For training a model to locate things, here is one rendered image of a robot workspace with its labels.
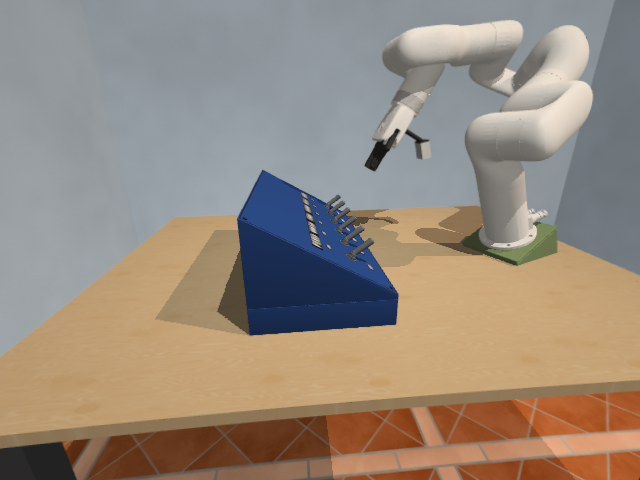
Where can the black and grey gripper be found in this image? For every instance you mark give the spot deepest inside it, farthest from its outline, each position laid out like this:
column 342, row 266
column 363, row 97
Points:
column 392, row 127

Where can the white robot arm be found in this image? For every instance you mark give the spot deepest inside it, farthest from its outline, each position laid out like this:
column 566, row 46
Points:
column 497, row 143

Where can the blue switch panel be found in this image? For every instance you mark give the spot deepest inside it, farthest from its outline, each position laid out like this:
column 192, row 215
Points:
column 305, row 266

